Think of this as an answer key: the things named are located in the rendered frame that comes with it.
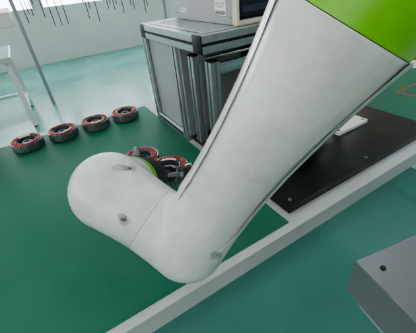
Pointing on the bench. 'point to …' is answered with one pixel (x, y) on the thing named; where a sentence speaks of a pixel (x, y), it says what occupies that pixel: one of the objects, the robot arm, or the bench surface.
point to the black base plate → (346, 156)
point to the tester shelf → (198, 34)
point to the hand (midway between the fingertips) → (168, 170)
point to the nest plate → (351, 125)
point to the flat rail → (232, 64)
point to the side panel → (167, 85)
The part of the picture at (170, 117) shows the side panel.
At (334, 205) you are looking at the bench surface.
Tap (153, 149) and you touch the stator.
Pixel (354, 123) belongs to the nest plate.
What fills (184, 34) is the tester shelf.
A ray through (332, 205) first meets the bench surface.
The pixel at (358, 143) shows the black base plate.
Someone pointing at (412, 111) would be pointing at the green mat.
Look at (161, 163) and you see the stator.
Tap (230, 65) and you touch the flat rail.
